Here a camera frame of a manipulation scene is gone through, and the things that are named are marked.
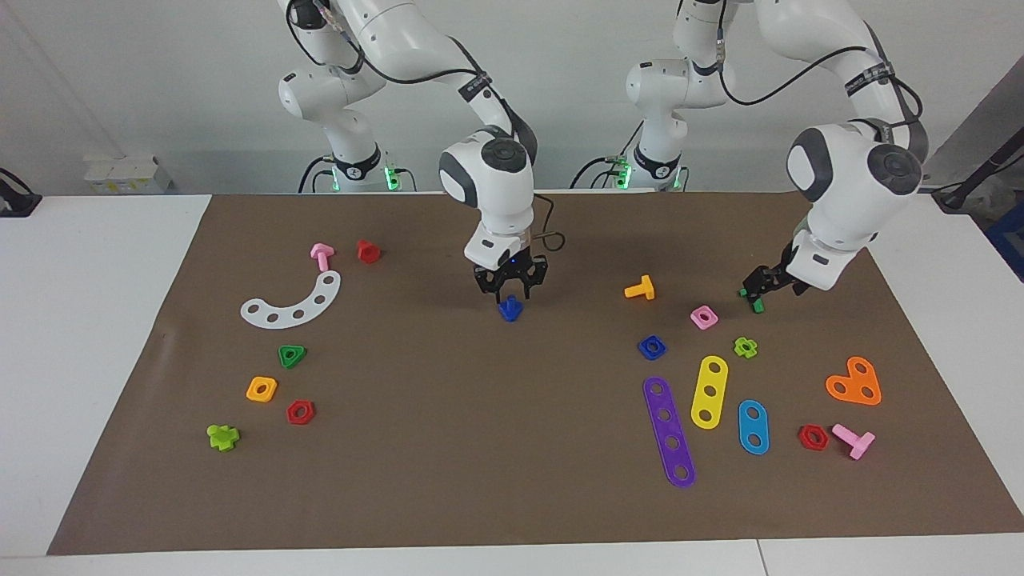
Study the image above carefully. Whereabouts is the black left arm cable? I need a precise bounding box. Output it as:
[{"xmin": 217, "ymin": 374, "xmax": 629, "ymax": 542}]
[{"xmin": 714, "ymin": 16, "xmax": 926, "ymax": 161}]

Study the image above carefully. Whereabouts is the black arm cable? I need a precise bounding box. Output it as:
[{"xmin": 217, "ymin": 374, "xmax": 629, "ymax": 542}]
[
  {"xmin": 312, "ymin": 0, "xmax": 566, "ymax": 255},
  {"xmin": 714, "ymin": 16, "xmax": 926, "ymax": 161}
]

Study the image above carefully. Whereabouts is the blue crate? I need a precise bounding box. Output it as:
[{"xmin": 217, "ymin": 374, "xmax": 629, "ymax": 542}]
[{"xmin": 986, "ymin": 219, "xmax": 1024, "ymax": 282}]

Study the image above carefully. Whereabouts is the white curved five-hole plate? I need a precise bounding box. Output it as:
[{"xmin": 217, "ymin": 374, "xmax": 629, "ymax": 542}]
[{"xmin": 240, "ymin": 270, "xmax": 342, "ymax": 330}]

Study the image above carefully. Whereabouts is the white cardboard box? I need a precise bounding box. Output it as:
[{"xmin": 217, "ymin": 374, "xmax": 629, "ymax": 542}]
[{"xmin": 83, "ymin": 154, "xmax": 174, "ymax": 195}]

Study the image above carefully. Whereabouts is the purple four-hole plate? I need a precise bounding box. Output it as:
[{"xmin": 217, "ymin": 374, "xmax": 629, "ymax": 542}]
[{"xmin": 642, "ymin": 376, "xmax": 696, "ymax": 489}]

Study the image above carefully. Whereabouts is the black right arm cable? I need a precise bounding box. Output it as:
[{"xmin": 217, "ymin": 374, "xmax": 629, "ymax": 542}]
[{"xmin": 312, "ymin": 0, "xmax": 566, "ymax": 255}]

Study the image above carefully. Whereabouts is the black desk object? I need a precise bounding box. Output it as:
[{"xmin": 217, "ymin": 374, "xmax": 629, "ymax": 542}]
[{"xmin": 0, "ymin": 167, "xmax": 42, "ymax": 218}]

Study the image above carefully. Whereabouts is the orange three-hole corner plate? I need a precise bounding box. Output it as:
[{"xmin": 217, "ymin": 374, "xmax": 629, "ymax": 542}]
[{"xmin": 825, "ymin": 356, "xmax": 882, "ymax": 406}]

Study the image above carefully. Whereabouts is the yellow three-hole plate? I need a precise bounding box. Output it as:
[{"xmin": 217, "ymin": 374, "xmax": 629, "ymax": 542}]
[{"xmin": 690, "ymin": 355, "xmax": 730, "ymax": 430}]

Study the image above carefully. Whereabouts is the brown table mat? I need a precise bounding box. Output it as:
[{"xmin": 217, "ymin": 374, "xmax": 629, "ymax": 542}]
[{"xmin": 46, "ymin": 192, "xmax": 1024, "ymax": 556}]

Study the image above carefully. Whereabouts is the black stand bar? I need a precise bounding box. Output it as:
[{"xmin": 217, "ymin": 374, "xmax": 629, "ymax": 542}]
[{"xmin": 932, "ymin": 148, "xmax": 1024, "ymax": 213}]

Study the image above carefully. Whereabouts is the blue two-hole plate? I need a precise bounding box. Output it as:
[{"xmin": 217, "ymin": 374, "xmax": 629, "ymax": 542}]
[{"xmin": 737, "ymin": 399, "xmax": 770, "ymax": 456}]

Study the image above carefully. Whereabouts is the black base cable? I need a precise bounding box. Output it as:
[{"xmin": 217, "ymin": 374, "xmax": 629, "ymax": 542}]
[
  {"xmin": 570, "ymin": 154, "xmax": 634, "ymax": 190},
  {"xmin": 298, "ymin": 155, "xmax": 337, "ymax": 194}
]

